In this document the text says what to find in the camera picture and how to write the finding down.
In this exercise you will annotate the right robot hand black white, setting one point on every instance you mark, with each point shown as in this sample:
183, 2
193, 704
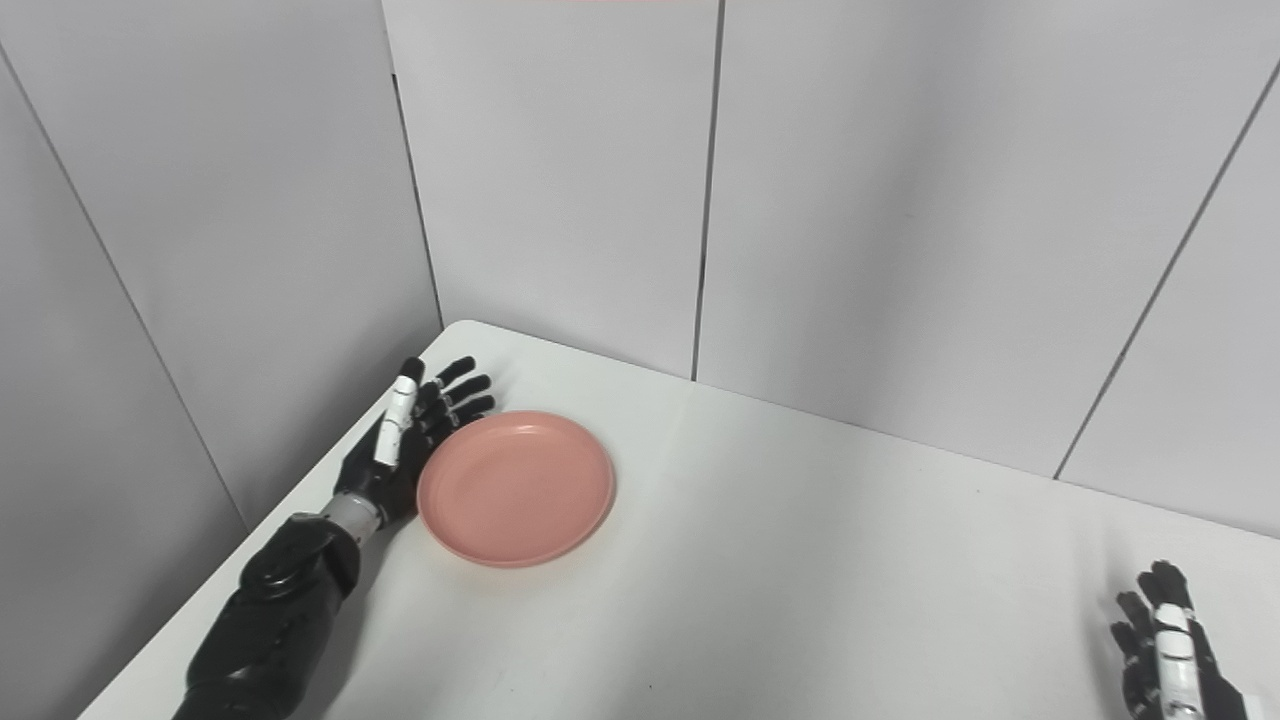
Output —
1170, 650

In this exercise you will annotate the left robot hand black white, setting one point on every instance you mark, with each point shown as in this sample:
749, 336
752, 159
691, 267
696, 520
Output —
395, 450

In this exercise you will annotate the pink round plate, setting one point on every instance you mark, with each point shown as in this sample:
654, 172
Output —
515, 488

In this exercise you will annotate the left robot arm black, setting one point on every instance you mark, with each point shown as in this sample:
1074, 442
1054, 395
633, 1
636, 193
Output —
275, 620

